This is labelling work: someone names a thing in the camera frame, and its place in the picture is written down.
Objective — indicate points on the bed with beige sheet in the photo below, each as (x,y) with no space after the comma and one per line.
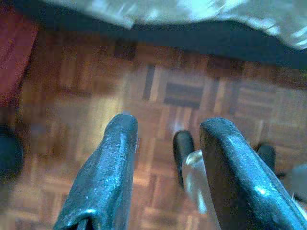
(216,9)

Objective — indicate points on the black waste bin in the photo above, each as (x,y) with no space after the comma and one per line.
(9,155)

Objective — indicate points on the silver robot left leg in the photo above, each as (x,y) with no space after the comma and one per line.
(183,148)

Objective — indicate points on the red folded mattress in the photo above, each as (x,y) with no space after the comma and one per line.
(12,48)

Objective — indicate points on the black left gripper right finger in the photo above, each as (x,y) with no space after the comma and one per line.
(239,182)

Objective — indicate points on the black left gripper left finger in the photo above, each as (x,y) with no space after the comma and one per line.
(105,172)

